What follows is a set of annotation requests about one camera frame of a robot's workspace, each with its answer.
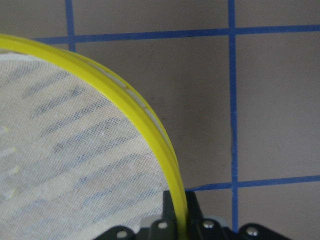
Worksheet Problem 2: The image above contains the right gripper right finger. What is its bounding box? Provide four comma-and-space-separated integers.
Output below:
185, 191, 288, 240

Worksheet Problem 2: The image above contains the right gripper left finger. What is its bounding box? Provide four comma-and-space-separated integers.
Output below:
96, 190, 178, 240

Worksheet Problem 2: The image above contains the yellow steamer layer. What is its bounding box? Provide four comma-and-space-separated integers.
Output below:
0, 34, 188, 240

